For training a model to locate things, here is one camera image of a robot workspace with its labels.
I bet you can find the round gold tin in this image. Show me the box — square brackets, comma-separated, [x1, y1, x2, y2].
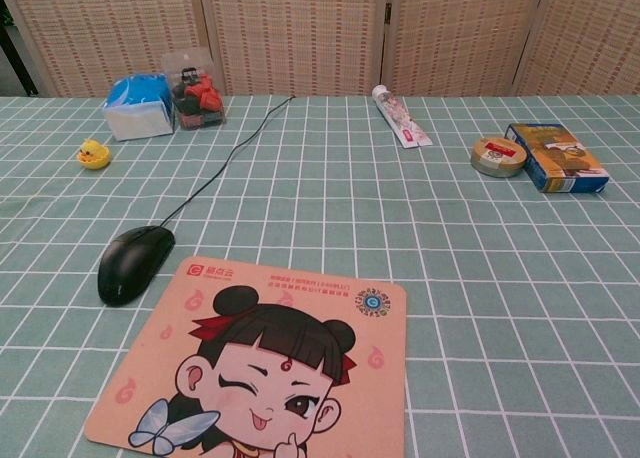
[470, 134, 527, 179]

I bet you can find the white toothpaste tube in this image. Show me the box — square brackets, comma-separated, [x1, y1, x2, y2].
[372, 84, 432, 150]

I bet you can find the yellow duck toy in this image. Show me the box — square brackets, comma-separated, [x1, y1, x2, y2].
[76, 138, 112, 171]

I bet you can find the woven folding screen panel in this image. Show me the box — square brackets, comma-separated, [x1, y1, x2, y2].
[0, 0, 224, 98]
[197, 0, 392, 98]
[382, 0, 551, 98]
[509, 0, 640, 97]

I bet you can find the blue tissue pack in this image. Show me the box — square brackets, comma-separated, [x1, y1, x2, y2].
[103, 72, 175, 142]

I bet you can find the blue and orange carton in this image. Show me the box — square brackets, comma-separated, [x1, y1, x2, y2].
[503, 122, 611, 195]

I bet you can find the green checked tablecloth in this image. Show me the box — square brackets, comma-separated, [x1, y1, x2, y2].
[0, 95, 640, 458]

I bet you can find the cartoon girl mouse pad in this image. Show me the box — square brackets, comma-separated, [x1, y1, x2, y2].
[83, 256, 407, 458]

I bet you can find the clear box of binder clips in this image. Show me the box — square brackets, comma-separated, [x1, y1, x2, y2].
[162, 49, 227, 132]

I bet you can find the black computer mouse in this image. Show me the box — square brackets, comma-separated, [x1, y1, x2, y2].
[97, 225, 177, 308]

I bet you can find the black mouse cable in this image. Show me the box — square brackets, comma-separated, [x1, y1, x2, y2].
[159, 95, 297, 229]

